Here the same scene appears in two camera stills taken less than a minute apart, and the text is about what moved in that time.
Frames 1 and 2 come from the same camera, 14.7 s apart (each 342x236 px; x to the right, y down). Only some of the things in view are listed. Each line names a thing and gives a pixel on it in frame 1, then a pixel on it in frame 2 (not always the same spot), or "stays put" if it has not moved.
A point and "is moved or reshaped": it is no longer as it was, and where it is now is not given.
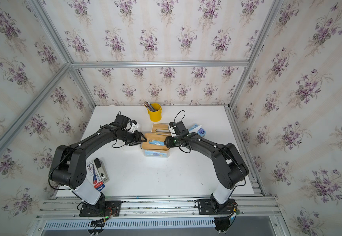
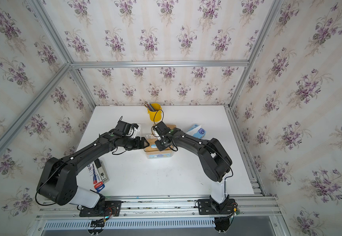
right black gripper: [168, 142] → [158, 146]
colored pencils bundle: [149, 106] stays put
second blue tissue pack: [198, 129] stays put
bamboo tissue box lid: [160, 136] is moved or reshaped
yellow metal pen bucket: [155, 116] stays put
